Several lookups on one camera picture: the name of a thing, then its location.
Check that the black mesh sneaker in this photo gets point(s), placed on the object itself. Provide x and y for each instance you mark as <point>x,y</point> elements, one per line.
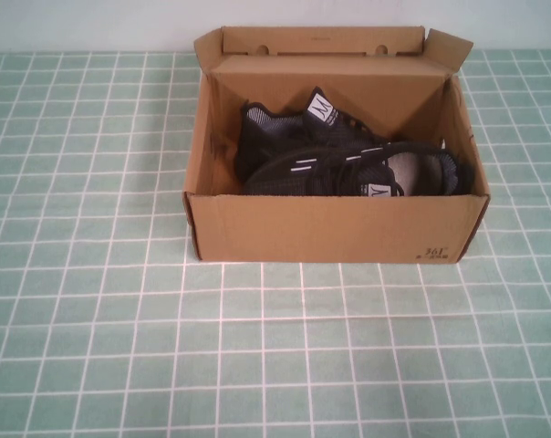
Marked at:
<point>303,178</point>
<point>275,125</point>

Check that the brown cardboard shoe box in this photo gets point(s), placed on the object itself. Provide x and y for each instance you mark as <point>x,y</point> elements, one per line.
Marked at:
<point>325,228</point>

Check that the green checked tablecloth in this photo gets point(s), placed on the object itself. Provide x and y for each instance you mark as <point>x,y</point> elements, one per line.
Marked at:
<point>120,319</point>

